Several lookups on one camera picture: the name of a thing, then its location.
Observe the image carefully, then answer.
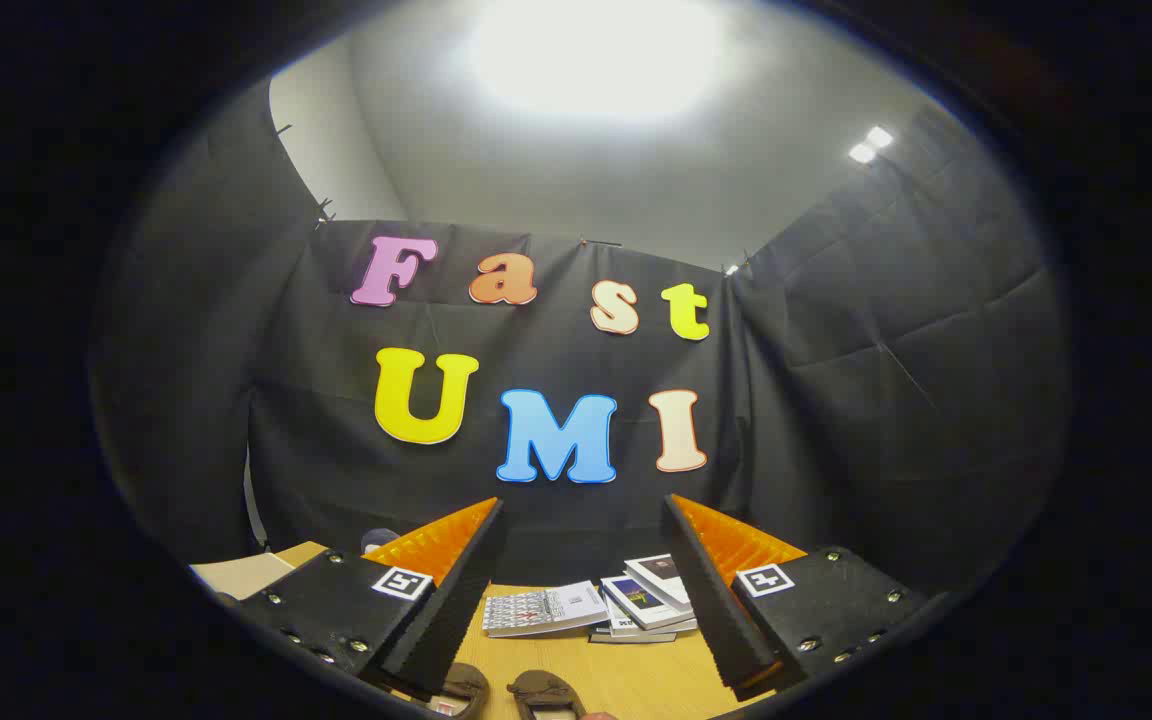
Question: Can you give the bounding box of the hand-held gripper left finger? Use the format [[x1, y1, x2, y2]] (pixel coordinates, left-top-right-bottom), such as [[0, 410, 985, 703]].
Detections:
[[236, 497, 509, 698]]

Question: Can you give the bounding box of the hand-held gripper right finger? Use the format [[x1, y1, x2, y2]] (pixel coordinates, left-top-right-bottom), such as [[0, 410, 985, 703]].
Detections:
[[663, 493, 927, 701]]

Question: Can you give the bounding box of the brown fuzzy shoe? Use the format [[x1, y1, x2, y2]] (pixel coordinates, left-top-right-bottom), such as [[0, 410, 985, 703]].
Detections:
[[434, 662, 491, 720], [507, 670, 587, 720]]

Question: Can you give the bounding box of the beige fabric storage box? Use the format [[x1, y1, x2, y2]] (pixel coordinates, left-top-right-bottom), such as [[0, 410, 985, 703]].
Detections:
[[191, 541, 329, 601]]

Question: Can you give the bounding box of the white book blue photo cover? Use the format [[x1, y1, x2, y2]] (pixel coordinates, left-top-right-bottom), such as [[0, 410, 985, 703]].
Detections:
[[601, 575, 697, 632]]

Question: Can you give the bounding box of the patterned cover book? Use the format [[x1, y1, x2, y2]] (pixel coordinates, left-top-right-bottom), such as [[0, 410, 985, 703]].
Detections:
[[483, 580, 610, 639]]

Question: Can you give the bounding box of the white thin book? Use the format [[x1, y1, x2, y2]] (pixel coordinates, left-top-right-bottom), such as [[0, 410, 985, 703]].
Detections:
[[604, 605, 699, 638]]

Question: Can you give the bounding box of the dark grey book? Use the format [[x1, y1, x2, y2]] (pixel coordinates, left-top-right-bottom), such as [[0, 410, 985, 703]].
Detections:
[[590, 625, 679, 645]]

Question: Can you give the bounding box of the small ceiling light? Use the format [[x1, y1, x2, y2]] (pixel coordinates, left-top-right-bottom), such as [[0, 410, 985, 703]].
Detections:
[[848, 125, 895, 165]]

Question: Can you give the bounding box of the large ceiling light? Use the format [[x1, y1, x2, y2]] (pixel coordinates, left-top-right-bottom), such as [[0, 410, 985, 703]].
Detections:
[[466, 0, 729, 126]]

